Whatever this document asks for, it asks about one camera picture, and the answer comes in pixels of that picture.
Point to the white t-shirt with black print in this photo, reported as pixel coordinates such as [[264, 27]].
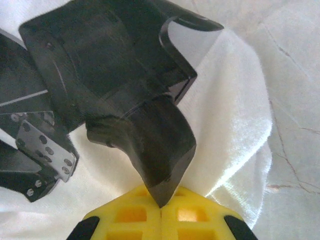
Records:
[[225, 112]]

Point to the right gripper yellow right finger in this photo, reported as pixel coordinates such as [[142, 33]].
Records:
[[197, 222]]

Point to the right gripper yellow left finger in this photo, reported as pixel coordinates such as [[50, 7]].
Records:
[[130, 222]]

